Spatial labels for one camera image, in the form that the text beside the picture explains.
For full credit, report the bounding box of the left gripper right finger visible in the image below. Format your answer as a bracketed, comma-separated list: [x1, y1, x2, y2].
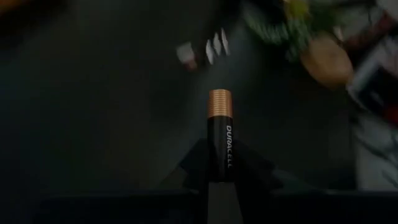
[232, 139, 312, 200]

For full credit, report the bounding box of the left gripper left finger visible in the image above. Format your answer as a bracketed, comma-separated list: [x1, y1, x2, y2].
[161, 138, 209, 200]

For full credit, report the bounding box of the copper-top black Duracell battery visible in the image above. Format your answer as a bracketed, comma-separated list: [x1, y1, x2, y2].
[206, 88, 234, 184]

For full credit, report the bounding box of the round wooden base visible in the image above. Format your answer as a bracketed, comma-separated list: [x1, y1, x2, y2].
[298, 33, 355, 90]

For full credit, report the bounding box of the green artificial plant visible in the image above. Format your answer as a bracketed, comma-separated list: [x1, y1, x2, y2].
[241, 0, 317, 62]

